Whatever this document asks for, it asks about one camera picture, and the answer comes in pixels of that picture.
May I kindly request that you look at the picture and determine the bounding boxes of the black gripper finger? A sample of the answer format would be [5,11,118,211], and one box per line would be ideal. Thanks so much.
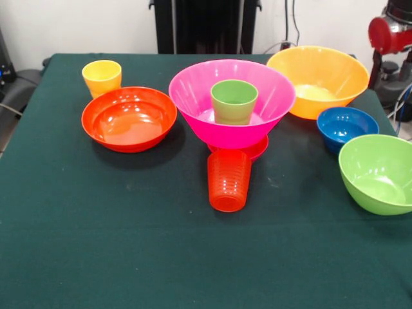
[400,56,412,78]
[368,50,383,91]

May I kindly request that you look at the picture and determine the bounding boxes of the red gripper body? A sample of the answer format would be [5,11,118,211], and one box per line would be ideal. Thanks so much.
[368,16,412,55]

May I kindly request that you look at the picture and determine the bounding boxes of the large orange bowl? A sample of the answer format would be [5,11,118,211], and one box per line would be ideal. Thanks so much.
[266,45,371,120]

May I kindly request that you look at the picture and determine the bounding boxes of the small dark blue bowl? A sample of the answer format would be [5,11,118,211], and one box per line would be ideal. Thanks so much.
[316,106,380,154]

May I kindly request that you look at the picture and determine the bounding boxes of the light green bowl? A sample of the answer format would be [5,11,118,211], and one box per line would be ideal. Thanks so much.
[337,134,412,216]

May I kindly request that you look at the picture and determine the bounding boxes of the small magenta bowl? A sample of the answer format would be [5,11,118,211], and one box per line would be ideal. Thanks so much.
[207,135,270,162]

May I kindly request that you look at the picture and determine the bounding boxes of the green cup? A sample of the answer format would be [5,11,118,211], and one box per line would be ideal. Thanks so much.
[211,79,259,126]

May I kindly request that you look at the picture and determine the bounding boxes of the large pink bowl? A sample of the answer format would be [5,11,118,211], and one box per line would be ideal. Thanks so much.
[168,59,297,151]

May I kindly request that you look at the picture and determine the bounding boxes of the orange-red ribbed cup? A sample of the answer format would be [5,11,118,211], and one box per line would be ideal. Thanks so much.
[207,149,253,213]

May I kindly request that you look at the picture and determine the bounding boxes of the dark green tablecloth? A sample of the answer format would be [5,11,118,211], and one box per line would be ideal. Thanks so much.
[0,53,412,309]

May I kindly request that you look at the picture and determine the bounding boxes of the red shallow bowl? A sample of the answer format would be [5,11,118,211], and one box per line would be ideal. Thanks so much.
[80,86,178,154]

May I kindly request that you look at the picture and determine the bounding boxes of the yellow cup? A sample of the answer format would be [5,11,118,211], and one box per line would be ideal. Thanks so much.
[81,59,122,99]

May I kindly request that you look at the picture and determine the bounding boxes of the black equipment box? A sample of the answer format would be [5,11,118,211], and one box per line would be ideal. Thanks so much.
[0,27,17,94]

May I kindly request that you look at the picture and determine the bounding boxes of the black wall cable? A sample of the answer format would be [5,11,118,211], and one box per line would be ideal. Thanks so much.
[284,0,301,48]

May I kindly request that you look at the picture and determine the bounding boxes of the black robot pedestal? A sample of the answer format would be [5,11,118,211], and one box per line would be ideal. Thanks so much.
[149,0,263,55]

